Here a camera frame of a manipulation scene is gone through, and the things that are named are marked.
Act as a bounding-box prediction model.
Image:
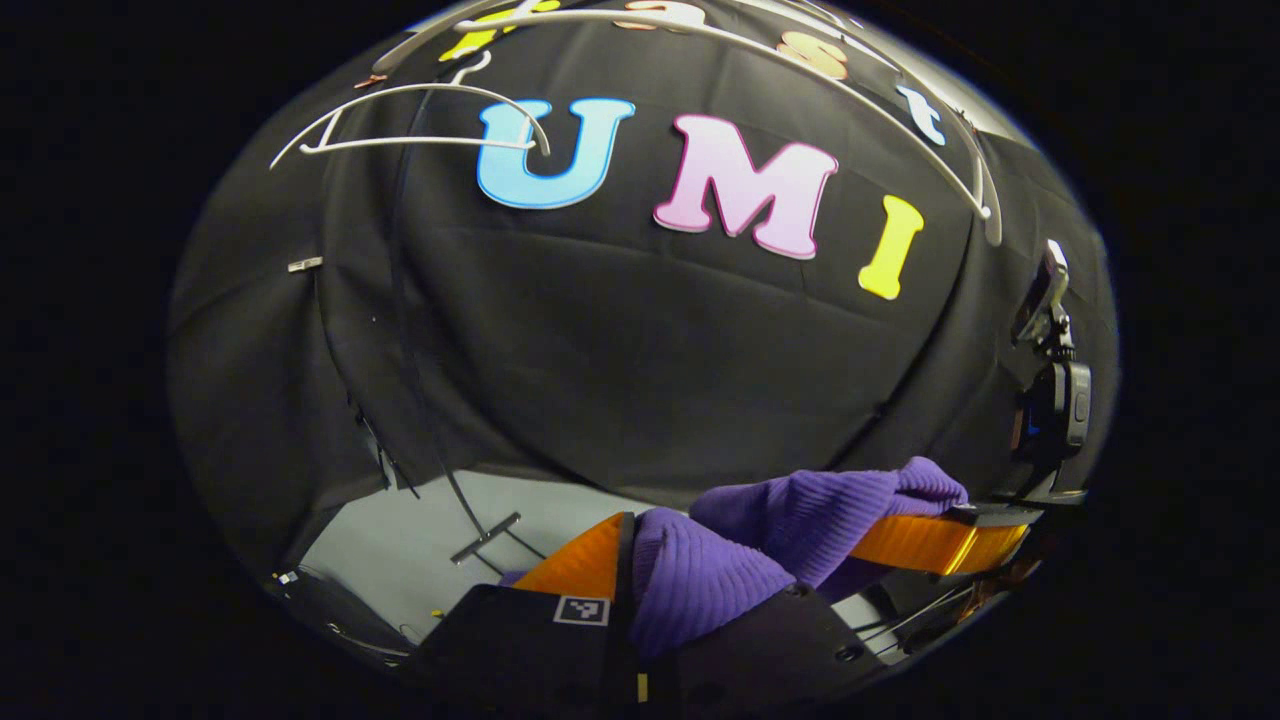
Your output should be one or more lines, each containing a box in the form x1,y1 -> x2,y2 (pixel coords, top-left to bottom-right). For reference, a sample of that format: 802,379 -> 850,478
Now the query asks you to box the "purple corduroy jacket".
500,456 -> 969,661

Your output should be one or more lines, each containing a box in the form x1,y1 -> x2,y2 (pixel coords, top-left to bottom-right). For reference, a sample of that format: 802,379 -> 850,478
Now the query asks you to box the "black backdrop cloth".
168,0 -> 1119,601

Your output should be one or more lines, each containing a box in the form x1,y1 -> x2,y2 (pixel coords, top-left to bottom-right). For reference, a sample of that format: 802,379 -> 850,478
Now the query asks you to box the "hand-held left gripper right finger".
650,585 -> 886,706

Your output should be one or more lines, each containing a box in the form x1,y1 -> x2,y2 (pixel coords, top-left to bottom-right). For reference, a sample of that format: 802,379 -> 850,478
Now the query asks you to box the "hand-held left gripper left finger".
415,512 -> 641,706

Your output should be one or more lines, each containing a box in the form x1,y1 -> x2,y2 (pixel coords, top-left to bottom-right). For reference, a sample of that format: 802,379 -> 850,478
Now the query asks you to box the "small white clothes hanger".
270,50 -> 553,171

